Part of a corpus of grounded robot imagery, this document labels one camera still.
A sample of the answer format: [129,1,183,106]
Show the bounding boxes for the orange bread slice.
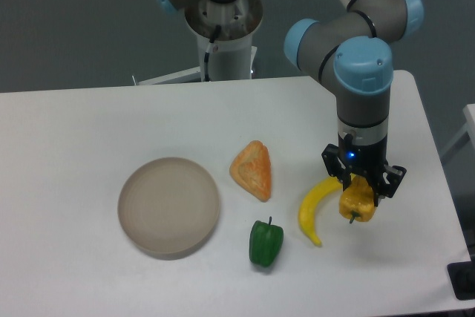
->
[229,140,272,202]

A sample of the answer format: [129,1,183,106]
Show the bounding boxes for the yellow bell pepper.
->
[339,175,376,223]

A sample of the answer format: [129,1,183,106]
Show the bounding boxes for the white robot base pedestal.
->
[137,0,263,85]

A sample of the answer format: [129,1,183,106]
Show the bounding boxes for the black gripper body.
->
[338,136,387,177]

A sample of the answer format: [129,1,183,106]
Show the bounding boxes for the green bell pepper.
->
[249,216,284,268]

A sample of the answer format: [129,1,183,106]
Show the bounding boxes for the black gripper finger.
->
[373,165,407,206]
[321,144,352,191]

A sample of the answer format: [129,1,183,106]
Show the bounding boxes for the beige round plate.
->
[117,157,220,260]

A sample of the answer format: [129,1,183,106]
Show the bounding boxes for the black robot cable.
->
[203,24,223,82]

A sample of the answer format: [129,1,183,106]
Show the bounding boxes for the yellow banana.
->
[298,177,341,246]

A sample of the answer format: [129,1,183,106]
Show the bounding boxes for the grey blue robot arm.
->
[157,0,424,202]

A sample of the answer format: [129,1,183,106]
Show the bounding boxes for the black box at edge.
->
[447,261,474,301]

